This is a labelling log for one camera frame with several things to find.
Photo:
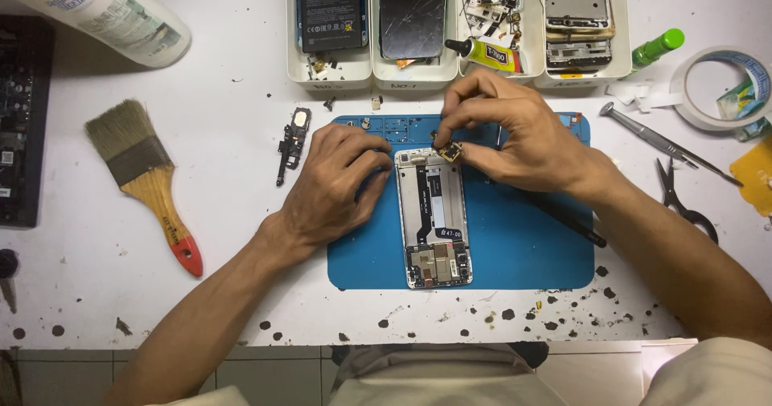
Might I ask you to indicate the wooden paint brush red tip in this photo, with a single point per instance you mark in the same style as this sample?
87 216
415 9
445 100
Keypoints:
148 180

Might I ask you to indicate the small black component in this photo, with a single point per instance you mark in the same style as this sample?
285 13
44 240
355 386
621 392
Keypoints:
329 103

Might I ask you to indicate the black laptop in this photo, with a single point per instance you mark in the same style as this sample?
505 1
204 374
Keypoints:
21 122

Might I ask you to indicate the white tray with phone battery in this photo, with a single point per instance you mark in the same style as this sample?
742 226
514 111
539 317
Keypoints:
330 26

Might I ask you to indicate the white tray with small parts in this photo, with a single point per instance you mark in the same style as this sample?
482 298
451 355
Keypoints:
497 14

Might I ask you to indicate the yellow plastic card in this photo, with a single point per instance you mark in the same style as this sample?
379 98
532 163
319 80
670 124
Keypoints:
754 177

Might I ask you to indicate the person's beige trousers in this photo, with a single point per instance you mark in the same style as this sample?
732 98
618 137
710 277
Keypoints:
482 376

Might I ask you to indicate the white smartphone frame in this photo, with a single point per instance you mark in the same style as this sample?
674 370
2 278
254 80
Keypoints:
433 219

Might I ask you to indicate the white cleaner spray bottle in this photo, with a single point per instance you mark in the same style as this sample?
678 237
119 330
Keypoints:
102 11

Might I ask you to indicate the white tray with cracked screen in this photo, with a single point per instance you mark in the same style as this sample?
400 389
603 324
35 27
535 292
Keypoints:
413 26

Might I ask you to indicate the small metal component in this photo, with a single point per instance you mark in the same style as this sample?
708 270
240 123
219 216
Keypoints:
377 102

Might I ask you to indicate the white tray with phone frames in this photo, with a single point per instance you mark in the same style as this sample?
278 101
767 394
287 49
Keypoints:
579 26

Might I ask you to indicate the black scissors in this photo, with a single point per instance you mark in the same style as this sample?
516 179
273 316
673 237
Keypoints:
684 204

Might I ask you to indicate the person's left hand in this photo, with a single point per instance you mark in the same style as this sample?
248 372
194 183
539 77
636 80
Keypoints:
329 195

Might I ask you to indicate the person's right hand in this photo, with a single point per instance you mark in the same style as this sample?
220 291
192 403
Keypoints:
518 134

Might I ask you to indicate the black speaker module part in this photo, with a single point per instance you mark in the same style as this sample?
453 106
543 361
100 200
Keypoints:
294 144

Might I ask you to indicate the blue silicone repair mat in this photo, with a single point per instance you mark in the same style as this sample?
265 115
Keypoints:
512 237

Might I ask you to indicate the black tweezers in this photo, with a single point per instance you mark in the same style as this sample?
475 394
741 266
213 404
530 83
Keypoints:
567 222

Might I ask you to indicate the green bottle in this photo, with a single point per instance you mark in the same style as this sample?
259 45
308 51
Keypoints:
656 47

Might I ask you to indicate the small gold charging board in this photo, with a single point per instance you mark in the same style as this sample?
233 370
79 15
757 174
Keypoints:
450 150

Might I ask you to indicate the yellow glue tube black nozzle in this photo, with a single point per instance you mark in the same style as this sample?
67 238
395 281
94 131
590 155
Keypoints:
485 53

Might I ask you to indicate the white double-sided tape roll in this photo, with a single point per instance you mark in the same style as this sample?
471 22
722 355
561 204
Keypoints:
721 89

